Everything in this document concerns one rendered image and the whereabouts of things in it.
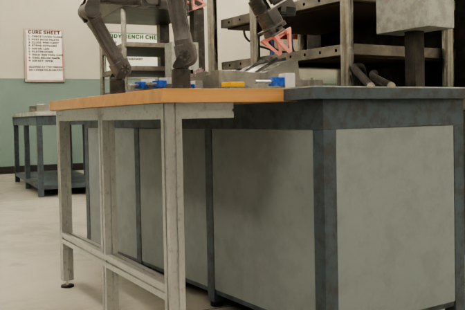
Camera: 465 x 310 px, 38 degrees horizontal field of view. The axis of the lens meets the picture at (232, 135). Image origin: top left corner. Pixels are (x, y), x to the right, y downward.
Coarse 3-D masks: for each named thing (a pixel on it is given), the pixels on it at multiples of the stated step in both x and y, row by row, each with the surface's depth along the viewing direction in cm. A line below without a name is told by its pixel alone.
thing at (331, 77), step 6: (300, 72) 337; (306, 72) 339; (312, 72) 341; (318, 72) 344; (324, 72) 346; (330, 72) 348; (336, 72) 350; (306, 78) 339; (318, 78) 344; (324, 78) 346; (330, 78) 348; (336, 78) 350; (354, 78) 357; (324, 84) 346; (330, 84) 348; (336, 84) 350; (354, 84) 357
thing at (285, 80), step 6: (270, 78) 219; (276, 78) 217; (282, 78) 218; (288, 78) 218; (294, 78) 219; (270, 84) 219; (276, 84) 217; (282, 84) 218; (288, 84) 218; (294, 84) 219
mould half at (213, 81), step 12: (288, 60) 265; (216, 72) 249; (228, 72) 250; (240, 72) 253; (252, 72) 256; (264, 72) 259; (276, 72) 262; (288, 72) 265; (204, 84) 257; (216, 84) 249; (252, 84) 256; (264, 84) 259; (300, 84) 269; (312, 84) 272
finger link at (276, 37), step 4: (284, 28) 213; (288, 28) 214; (268, 32) 214; (280, 32) 213; (284, 32) 214; (288, 32) 214; (264, 36) 218; (268, 36) 215; (272, 36) 213; (276, 36) 212; (280, 36) 214; (288, 36) 215; (276, 40) 213; (280, 40) 214; (288, 40) 216; (280, 44) 214; (284, 48) 215; (288, 48) 216; (288, 52) 216
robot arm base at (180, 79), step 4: (176, 68) 218; (180, 68) 217; (184, 68) 218; (172, 72) 218; (176, 72) 217; (180, 72) 217; (184, 72) 217; (188, 72) 218; (172, 76) 218; (176, 76) 217; (180, 76) 217; (184, 76) 217; (188, 76) 218; (172, 80) 218; (176, 80) 217; (180, 80) 217; (184, 80) 217; (188, 80) 218; (172, 84) 218; (176, 84) 217; (180, 84) 217; (184, 84) 217; (188, 84) 218; (172, 88) 217; (176, 88) 216; (180, 88) 216; (184, 88) 210; (188, 88) 210; (192, 88) 211; (196, 88) 211; (200, 88) 212
